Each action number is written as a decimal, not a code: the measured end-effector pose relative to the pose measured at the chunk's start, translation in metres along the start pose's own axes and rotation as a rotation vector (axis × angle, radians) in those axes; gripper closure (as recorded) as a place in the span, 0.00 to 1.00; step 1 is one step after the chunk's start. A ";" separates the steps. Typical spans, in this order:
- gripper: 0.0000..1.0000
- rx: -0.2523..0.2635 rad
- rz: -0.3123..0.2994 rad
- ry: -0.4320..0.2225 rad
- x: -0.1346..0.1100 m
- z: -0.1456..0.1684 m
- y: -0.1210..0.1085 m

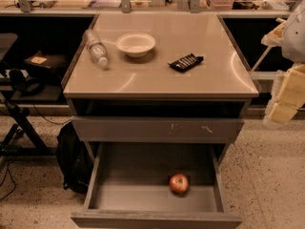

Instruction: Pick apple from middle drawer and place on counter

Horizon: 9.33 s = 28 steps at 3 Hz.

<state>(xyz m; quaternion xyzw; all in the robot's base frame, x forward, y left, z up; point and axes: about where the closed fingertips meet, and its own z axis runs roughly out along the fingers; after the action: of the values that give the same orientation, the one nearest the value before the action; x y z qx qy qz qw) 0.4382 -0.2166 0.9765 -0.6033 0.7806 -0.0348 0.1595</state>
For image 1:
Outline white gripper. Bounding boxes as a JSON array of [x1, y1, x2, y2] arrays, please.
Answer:
[[269, 64, 305, 124]]

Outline red apple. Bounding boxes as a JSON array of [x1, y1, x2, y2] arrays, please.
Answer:
[[169, 174, 189, 194]]

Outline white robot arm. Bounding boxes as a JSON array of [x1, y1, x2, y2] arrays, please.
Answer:
[[265, 0, 305, 125]]

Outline grey drawer cabinet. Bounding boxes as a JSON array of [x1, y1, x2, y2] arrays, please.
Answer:
[[64, 12, 258, 158]]

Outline open grey middle drawer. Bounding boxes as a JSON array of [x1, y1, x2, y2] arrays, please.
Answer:
[[71, 143, 242, 229]]

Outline grey stick with cap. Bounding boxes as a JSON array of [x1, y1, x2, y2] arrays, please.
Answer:
[[251, 18, 286, 72]]

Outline black snack bar wrapper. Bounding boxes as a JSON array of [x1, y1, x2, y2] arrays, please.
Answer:
[[169, 53, 204, 73]]

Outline white bowl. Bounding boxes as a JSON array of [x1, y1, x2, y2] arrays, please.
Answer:
[[116, 32, 155, 58]]

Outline clear plastic water bottle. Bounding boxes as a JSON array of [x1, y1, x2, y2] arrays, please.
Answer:
[[83, 30, 109, 70]]

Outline black backpack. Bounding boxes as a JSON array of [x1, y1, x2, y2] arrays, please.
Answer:
[[56, 122, 93, 194]]

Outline black box with label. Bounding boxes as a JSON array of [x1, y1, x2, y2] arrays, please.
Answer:
[[24, 52, 69, 77]]

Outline black headphones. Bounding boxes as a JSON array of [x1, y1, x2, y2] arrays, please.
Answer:
[[9, 68, 45, 96]]

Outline black metal stand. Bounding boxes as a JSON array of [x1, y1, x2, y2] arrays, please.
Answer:
[[0, 94, 56, 156]]

